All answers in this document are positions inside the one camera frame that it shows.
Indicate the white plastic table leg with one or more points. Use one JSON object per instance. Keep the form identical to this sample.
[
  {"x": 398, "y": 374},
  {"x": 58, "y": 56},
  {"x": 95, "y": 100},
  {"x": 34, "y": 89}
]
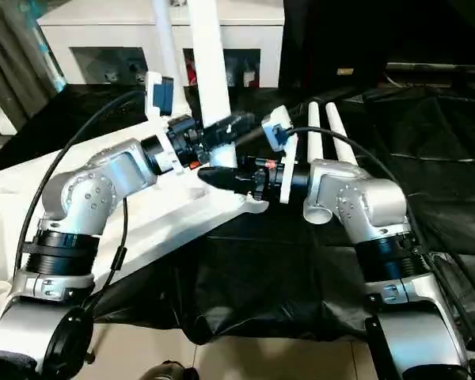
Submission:
[
  {"x": 314, "y": 134},
  {"x": 165, "y": 55},
  {"x": 340, "y": 134},
  {"x": 214, "y": 71}
]

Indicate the white plastic table top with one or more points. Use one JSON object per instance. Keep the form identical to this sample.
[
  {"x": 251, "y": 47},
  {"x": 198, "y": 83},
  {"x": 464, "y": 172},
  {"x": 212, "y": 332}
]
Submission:
[{"x": 158, "y": 214}]

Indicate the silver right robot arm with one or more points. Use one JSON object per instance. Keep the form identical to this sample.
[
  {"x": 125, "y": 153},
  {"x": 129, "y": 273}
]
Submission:
[{"x": 372, "y": 222}]

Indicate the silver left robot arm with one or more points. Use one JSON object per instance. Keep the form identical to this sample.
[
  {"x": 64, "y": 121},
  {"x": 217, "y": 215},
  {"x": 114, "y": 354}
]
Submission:
[{"x": 79, "y": 198}]

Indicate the small yellow tag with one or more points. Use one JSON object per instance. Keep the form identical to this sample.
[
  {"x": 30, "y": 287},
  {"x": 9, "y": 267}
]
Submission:
[{"x": 345, "y": 71}]

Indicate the white sideboard cabinet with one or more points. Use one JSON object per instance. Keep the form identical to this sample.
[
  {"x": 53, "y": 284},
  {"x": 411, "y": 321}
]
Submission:
[{"x": 111, "y": 24}]

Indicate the black plastic mat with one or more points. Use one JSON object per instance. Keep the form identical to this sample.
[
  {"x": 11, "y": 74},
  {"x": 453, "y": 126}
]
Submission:
[{"x": 435, "y": 150}]

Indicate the beige curtain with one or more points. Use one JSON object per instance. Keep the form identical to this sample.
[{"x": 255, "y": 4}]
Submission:
[{"x": 16, "y": 63}]

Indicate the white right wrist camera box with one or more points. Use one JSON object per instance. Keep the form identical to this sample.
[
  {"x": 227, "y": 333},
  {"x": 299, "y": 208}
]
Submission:
[{"x": 283, "y": 146}]

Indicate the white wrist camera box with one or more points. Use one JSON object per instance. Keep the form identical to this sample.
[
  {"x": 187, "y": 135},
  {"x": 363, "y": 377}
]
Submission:
[
  {"x": 283, "y": 146},
  {"x": 160, "y": 99}
]

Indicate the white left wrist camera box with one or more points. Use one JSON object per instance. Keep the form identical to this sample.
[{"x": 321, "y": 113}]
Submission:
[{"x": 160, "y": 99}]

